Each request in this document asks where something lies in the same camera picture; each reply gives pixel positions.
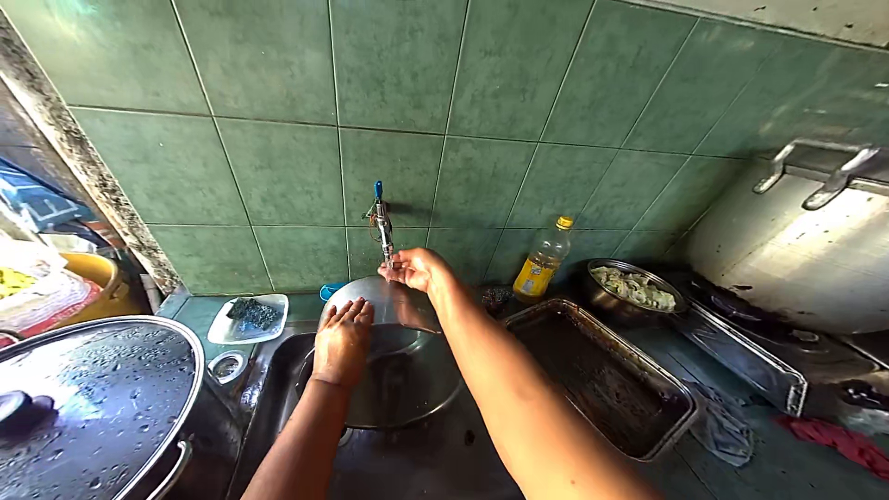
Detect person's right hand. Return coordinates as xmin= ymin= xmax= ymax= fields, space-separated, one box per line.
xmin=378 ymin=248 xmax=456 ymax=294

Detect person's left hand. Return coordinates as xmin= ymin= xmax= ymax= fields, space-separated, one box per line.
xmin=313 ymin=297 xmax=375 ymax=388

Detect shiny metal bowl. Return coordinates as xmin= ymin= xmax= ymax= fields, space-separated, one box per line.
xmin=319 ymin=275 xmax=443 ymax=335

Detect person's right forearm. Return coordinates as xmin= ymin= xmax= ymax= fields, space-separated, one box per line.
xmin=426 ymin=267 xmax=664 ymax=500

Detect person's left forearm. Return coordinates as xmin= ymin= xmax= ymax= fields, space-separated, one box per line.
xmin=240 ymin=376 xmax=352 ymax=500

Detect dark scouring pad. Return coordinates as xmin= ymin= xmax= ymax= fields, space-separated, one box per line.
xmin=227 ymin=298 xmax=280 ymax=331

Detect large round metal basin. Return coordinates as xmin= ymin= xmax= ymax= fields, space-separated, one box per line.
xmin=297 ymin=325 xmax=465 ymax=429

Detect brown steel wool scrubber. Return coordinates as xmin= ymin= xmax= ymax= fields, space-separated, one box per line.
xmin=481 ymin=285 xmax=514 ymax=312

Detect white square dish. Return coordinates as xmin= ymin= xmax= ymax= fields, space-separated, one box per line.
xmin=207 ymin=294 xmax=289 ymax=346

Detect plastic bottle with yellow cap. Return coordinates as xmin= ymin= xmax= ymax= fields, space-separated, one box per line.
xmin=513 ymin=215 xmax=575 ymax=304

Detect stainless steel sink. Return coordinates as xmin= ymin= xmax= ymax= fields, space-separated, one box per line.
xmin=225 ymin=321 xmax=526 ymax=500

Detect large dark cooking pot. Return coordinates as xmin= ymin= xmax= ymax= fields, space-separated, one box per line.
xmin=142 ymin=347 xmax=245 ymax=500

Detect rectangular dark baking tray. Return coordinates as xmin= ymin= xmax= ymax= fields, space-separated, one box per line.
xmin=501 ymin=298 xmax=699 ymax=463

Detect round steel bowl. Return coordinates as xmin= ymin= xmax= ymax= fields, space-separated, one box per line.
xmin=585 ymin=258 xmax=688 ymax=327

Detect yellow plastic bucket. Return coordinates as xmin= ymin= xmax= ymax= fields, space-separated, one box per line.
xmin=31 ymin=252 xmax=150 ymax=330

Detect pile of chopped pale food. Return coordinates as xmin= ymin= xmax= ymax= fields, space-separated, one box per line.
xmin=591 ymin=266 xmax=676 ymax=312

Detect glass lid with black knob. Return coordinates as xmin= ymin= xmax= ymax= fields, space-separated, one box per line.
xmin=0 ymin=315 xmax=207 ymax=500

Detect white and red plastic bag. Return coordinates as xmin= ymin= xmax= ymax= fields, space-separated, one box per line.
xmin=0 ymin=239 xmax=102 ymax=340

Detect blue patterned cloth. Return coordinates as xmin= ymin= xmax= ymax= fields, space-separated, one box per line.
xmin=0 ymin=157 xmax=98 ymax=233

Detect grey wet cloth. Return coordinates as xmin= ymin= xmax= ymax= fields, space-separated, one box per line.
xmin=683 ymin=380 xmax=755 ymax=468

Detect metal gas stove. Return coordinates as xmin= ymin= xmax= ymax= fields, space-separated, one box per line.
xmin=670 ymin=267 xmax=889 ymax=419

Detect red cloth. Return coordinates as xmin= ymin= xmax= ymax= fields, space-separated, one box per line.
xmin=774 ymin=414 xmax=889 ymax=481

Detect metal faucet with blue handle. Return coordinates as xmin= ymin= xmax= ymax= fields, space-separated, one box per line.
xmin=373 ymin=181 xmax=395 ymax=265

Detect large aluminum pot with handles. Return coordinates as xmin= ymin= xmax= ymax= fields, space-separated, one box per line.
xmin=672 ymin=137 xmax=889 ymax=337

